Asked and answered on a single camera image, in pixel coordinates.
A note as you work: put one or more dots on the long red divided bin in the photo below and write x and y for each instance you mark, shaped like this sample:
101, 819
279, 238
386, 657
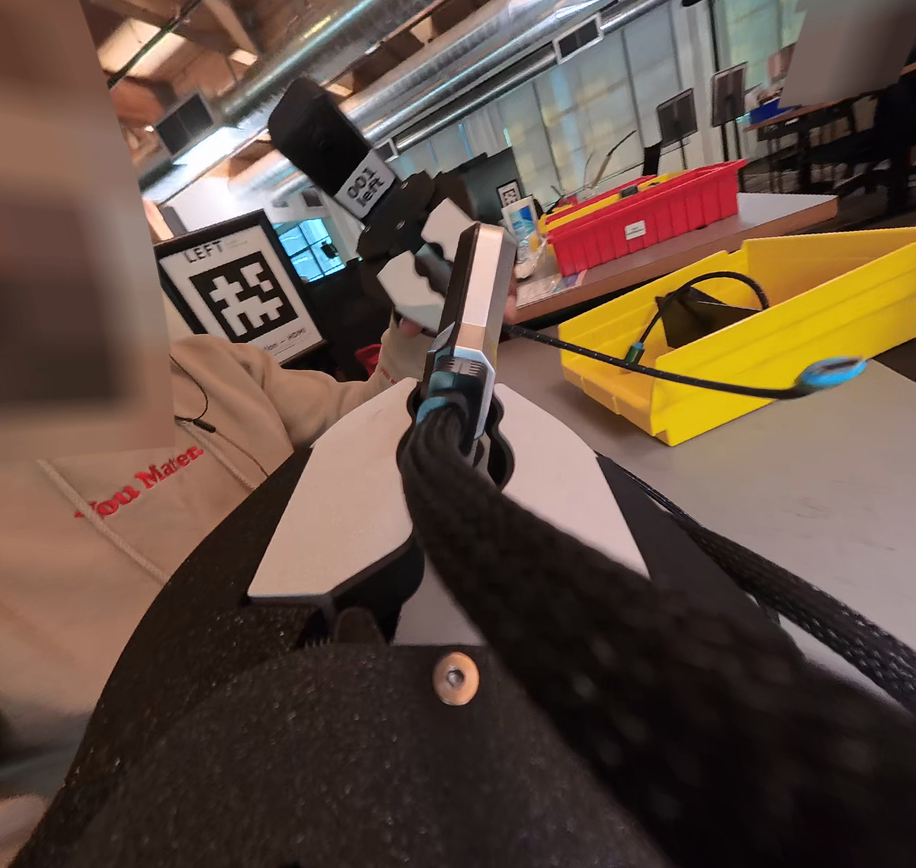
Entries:
644, 231

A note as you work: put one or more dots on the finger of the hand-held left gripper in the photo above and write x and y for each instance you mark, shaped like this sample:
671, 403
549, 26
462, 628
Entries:
408, 285
449, 223

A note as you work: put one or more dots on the person's left hand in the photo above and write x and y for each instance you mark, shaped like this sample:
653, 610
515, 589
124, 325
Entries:
413, 329

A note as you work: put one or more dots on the black framed marker sign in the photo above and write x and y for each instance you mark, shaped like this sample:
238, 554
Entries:
240, 288

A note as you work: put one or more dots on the person's beige hoodie torso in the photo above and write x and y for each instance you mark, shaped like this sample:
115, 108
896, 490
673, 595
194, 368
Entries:
71, 560

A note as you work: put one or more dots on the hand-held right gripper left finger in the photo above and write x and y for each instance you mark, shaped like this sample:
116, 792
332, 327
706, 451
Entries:
343, 496

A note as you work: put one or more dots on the dark monitor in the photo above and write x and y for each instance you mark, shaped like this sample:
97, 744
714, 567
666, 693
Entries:
486, 167

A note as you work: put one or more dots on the marker sign on stand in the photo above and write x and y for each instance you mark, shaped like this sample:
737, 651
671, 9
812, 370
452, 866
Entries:
676, 117
728, 95

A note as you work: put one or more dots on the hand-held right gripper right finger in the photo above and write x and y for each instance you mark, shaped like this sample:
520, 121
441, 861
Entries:
565, 474

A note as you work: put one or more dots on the silver HDMI switch box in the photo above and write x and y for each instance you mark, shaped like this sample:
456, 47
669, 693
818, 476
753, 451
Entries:
483, 288

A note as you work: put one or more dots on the grey monitor back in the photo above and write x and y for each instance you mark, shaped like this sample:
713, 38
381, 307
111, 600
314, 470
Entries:
851, 24

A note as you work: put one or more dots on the person's left forearm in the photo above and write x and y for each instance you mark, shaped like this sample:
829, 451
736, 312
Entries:
343, 403

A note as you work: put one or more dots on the rectangular air vent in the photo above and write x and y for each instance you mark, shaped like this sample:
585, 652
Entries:
182, 122
577, 37

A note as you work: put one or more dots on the silver air duct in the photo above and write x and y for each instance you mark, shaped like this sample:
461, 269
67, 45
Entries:
322, 45

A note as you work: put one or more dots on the small marker sign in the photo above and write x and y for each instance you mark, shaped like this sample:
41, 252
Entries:
509, 195

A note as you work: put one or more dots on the yellow plastic bin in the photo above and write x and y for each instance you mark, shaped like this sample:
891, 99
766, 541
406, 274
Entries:
823, 288
552, 221

